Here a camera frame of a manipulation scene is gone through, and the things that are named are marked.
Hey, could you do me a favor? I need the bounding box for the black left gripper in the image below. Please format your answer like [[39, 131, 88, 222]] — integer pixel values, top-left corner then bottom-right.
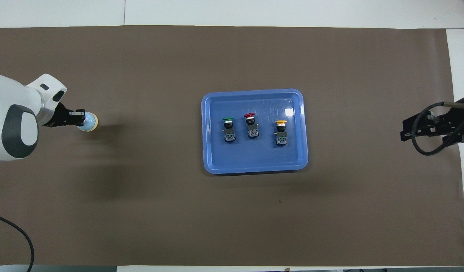
[[46, 101, 86, 128]]

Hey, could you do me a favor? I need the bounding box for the light blue desk bell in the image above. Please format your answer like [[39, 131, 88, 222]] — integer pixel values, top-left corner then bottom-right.
[[78, 112, 99, 133]]

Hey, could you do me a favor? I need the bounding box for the yellow push button switch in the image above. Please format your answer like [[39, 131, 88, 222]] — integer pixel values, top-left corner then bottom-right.
[[274, 120, 289, 147]]

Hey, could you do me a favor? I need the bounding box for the green push button switch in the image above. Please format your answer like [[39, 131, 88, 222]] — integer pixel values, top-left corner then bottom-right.
[[221, 117, 237, 144]]

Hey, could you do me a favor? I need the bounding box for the red push button switch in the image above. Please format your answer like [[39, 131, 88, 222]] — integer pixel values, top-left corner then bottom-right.
[[243, 113, 260, 140]]

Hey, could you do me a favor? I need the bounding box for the blue plastic tray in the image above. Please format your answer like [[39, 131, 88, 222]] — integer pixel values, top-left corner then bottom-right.
[[201, 88, 309, 175]]

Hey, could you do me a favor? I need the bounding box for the brown table mat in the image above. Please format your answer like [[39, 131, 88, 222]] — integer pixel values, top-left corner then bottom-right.
[[0, 25, 464, 267]]

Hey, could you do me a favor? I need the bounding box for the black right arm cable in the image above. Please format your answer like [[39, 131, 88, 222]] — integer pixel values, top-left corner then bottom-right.
[[411, 100, 464, 156]]

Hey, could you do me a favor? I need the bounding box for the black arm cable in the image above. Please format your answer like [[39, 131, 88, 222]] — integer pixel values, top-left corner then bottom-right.
[[0, 212, 35, 272], [411, 100, 464, 156]]

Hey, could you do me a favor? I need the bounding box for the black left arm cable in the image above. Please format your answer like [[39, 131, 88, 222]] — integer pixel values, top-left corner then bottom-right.
[[0, 212, 35, 272]]

